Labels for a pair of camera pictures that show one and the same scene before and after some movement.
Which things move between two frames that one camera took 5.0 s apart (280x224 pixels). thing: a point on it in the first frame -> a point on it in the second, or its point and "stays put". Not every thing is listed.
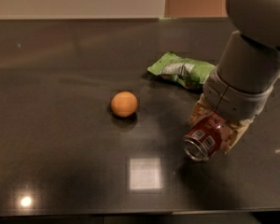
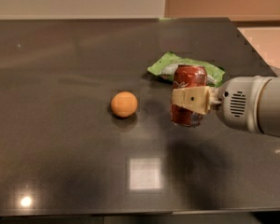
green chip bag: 189,72 stays put
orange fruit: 124,104 stays put
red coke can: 203,138 -> 188,77
